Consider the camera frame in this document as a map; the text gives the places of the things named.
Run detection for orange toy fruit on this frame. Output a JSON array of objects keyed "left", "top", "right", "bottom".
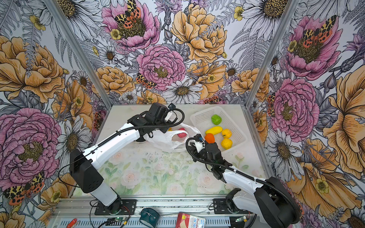
[{"left": 204, "top": 133, "right": 215, "bottom": 143}]

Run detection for yellow toy fruit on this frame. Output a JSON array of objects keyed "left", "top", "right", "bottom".
[{"left": 221, "top": 138, "right": 233, "bottom": 150}]

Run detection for yellow toy banana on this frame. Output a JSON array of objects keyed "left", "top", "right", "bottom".
[{"left": 205, "top": 126, "right": 223, "bottom": 135}]

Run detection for white plastic bag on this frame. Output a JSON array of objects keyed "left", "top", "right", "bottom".
[{"left": 144, "top": 123, "right": 201, "bottom": 153}]

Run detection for red toy fruit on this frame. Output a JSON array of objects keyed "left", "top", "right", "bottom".
[{"left": 178, "top": 128, "right": 187, "bottom": 138}]

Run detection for green toy fruit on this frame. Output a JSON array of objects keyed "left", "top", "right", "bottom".
[{"left": 211, "top": 115, "right": 222, "bottom": 125}]

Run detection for yellow toy pepper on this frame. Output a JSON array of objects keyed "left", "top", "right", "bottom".
[{"left": 221, "top": 129, "right": 232, "bottom": 139}]

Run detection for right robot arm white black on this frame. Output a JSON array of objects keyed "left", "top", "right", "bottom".
[{"left": 186, "top": 141, "right": 301, "bottom": 228}]

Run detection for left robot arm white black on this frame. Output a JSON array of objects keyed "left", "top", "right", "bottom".
[{"left": 69, "top": 103, "right": 176, "bottom": 214}]

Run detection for white perforated plastic basket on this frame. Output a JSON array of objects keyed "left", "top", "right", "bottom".
[{"left": 190, "top": 106, "right": 247, "bottom": 153}]

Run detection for red white cardboard box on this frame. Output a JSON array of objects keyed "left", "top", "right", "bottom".
[{"left": 175, "top": 212, "right": 206, "bottom": 228}]

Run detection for green circuit board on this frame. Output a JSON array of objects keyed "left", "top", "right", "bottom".
[{"left": 107, "top": 217, "right": 127, "bottom": 225}]

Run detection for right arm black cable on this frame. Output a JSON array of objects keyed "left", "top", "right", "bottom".
[{"left": 185, "top": 138, "right": 300, "bottom": 223}]

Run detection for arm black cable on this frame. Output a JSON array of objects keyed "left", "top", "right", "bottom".
[
  {"left": 185, "top": 138, "right": 300, "bottom": 223},
  {"left": 57, "top": 104, "right": 185, "bottom": 189}
]

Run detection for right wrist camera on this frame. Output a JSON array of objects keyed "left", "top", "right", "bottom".
[{"left": 193, "top": 134, "right": 205, "bottom": 153}]

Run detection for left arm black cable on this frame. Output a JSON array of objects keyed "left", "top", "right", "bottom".
[{"left": 57, "top": 104, "right": 185, "bottom": 189}]

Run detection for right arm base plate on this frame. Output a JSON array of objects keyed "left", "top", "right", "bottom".
[{"left": 213, "top": 199, "right": 238, "bottom": 214}]

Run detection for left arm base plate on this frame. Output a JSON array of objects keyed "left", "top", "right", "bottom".
[{"left": 94, "top": 198, "right": 137, "bottom": 216}]

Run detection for aluminium front rail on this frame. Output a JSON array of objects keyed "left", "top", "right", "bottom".
[{"left": 48, "top": 195, "right": 269, "bottom": 228}]

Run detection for red handled tool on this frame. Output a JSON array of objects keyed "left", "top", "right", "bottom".
[{"left": 66, "top": 218, "right": 79, "bottom": 228}]

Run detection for aluminium corner post left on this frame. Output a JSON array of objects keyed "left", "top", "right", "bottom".
[{"left": 45, "top": 1, "right": 113, "bottom": 110}]

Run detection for aluminium corner post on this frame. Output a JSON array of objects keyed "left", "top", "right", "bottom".
[
  {"left": 244, "top": 0, "right": 300, "bottom": 108},
  {"left": 45, "top": 1, "right": 113, "bottom": 110}
]

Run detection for aluminium corner post right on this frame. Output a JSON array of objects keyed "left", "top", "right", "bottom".
[{"left": 244, "top": 0, "right": 300, "bottom": 108}]

